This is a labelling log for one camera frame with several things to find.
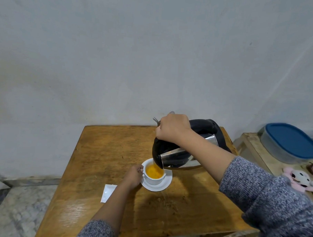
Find pink and white plush toy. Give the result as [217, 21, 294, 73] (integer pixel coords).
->
[281, 167, 313, 198]

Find white paper sachet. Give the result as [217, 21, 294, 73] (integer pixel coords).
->
[101, 184, 118, 204]

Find person's left forearm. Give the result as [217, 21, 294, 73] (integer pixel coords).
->
[75, 177, 137, 237]

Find person's left hand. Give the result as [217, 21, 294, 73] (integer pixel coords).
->
[122, 163, 144, 190]

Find white cup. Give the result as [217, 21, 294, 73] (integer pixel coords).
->
[142, 158, 167, 186]

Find black and steel electric kettle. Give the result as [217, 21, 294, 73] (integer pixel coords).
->
[151, 116, 234, 173]

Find person's right hand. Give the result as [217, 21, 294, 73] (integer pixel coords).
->
[155, 111, 193, 144]

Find person's right forearm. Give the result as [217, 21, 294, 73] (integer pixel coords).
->
[173, 123, 313, 237]

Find orange drink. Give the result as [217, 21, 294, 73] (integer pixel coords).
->
[146, 163, 165, 180]

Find white saucer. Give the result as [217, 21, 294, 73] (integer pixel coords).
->
[140, 158, 173, 193]

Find clear container with blue lid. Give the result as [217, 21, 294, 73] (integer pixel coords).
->
[259, 122, 313, 166]

